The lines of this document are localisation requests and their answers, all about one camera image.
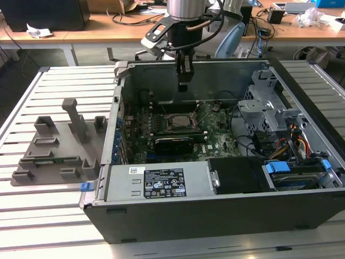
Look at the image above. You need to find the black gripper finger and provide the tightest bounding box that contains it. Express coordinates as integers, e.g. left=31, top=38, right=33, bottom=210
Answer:
left=178, top=50, right=196, bottom=93
left=175, top=50, right=185, bottom=82

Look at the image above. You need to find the thin wire locking lever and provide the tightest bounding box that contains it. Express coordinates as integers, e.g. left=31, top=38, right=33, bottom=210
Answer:
left=197, top=112, right=211, bottom=128
left=157, top=101, right=171, bottom=120

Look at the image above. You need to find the CPU socket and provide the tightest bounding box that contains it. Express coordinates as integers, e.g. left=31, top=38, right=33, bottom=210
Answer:
left=165, top=112, right=202, bottom=133

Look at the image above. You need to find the black RAM slot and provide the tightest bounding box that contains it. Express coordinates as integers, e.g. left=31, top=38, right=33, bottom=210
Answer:
left=149, top=132, right=204, bottom=137
left=134, top=137, right=205, bottom=144
left=134, top=134, right=205, bottom=140
left=151, top=129, right=203, bottom=134

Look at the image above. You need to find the green motherboard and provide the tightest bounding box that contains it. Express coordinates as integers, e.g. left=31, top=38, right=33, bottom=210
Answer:
left=122, top=101, right=243, bottom=164

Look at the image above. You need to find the tall black box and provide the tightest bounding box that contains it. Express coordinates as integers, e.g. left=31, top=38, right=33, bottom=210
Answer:
left=239, top=4, right=254, bottom=37

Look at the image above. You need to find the silver drive cage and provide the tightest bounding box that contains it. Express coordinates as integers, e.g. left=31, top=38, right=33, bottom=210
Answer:
left=237, top=69, right=311, bottom=133

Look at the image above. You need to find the black graphics card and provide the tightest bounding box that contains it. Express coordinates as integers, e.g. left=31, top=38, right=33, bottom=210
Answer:
left=154, top=136, right=195, bottom=163

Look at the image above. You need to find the small black box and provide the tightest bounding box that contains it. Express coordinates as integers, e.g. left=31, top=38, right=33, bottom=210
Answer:
left=267, top=8, right=285, bottom=24

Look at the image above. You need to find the wooden desk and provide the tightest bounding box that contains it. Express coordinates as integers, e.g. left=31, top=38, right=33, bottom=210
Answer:
left=0, top=0, right=345, bottom=68

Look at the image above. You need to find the grey flat device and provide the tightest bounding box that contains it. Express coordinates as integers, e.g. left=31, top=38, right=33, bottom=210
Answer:
left=273, top=2, right=318, bottom=13

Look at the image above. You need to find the clear plastic bag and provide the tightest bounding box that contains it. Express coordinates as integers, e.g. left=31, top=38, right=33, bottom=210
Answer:
left=295, top=7, right=331, bottom=28

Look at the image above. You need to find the hard disk in blue carrier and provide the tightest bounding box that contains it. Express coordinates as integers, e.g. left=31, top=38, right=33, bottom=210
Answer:
left=261, top=159, right=324, bottom=191

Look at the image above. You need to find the silver power supply unit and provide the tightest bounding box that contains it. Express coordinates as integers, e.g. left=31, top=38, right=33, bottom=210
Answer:
left=103, top=161, right=220, bottom=203

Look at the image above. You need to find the large black box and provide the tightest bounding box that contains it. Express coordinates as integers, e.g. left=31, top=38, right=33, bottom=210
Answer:
left=0, top=0, right=91, bottom=32

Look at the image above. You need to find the grey parts rack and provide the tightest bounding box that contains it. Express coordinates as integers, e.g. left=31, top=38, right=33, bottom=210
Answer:
left=10, top=99, right=108, bottom=187

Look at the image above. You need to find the crumpled white paper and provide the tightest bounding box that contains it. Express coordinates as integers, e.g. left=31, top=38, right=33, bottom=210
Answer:
left=26, top=23, right=54, bottom=38

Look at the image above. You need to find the blue box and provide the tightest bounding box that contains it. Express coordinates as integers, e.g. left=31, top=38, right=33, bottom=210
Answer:
left=315, top=0, right=345, bottom=8

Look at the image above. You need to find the white box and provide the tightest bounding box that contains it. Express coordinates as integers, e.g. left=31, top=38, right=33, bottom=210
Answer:
left=320, top=15, right=345, bottom=33

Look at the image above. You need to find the black open PC case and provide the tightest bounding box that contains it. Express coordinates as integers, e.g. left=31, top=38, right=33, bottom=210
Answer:
left=78, top=58, right=345, bottom=245

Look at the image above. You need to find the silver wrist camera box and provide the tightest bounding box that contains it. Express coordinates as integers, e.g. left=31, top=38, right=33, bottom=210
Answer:
left=140, top=21, right=173, bottom=54

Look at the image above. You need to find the black desk cable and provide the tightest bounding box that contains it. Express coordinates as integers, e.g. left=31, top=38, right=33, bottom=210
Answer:
left=107, top=8, right=167, bottom=26

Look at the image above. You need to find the thick black cable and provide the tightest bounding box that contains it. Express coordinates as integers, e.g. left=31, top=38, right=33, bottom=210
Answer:
left=229, top=104, right=261, bottom=158

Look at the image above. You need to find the yellow red wire bundle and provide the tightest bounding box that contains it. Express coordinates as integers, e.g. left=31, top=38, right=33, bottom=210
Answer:
left=289, top=124, right=311, bottom=160

